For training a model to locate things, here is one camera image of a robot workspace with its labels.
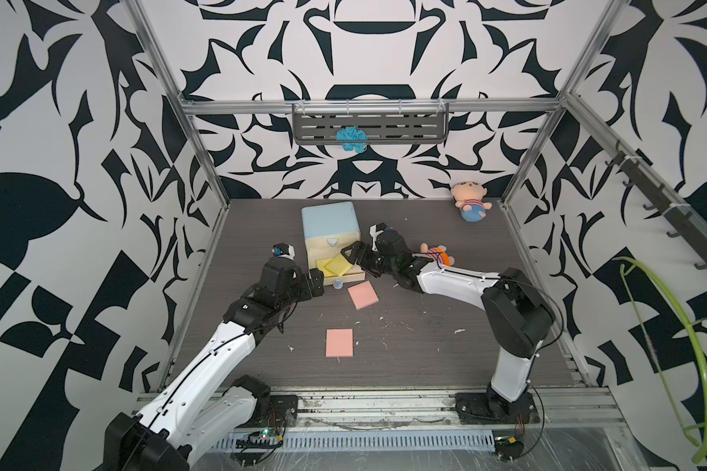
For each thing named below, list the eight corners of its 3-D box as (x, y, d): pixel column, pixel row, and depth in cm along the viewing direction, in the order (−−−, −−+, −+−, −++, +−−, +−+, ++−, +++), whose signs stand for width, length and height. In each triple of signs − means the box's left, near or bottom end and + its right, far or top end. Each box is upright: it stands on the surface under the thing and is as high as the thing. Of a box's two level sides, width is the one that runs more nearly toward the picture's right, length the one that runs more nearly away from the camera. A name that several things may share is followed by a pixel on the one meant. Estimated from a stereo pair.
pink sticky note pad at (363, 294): (357, 310, 93) (357, 307, 92) (348, 291, 98) (348, 287, 96) (379, 302, 95) (379, 298, 93) (369, 283, 100) (369, 279, 98)
